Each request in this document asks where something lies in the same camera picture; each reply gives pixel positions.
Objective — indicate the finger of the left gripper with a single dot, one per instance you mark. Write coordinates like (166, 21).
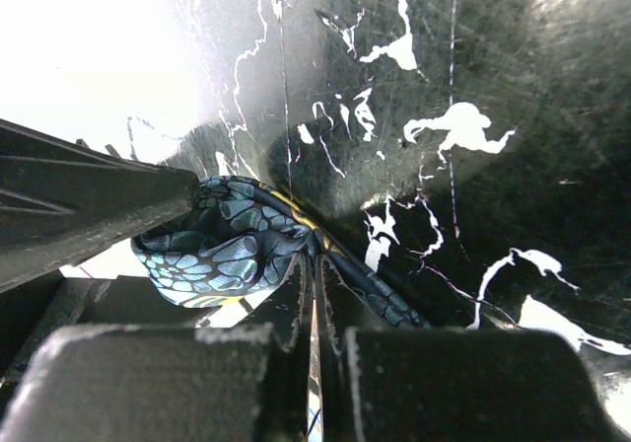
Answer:
(62, 203)

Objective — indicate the blue patterned necktie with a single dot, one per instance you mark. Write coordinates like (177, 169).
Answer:
(240, 237)

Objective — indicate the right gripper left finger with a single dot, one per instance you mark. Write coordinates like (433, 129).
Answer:
(156, 383)

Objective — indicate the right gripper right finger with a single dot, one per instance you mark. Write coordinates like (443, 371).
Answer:
(380, 383)

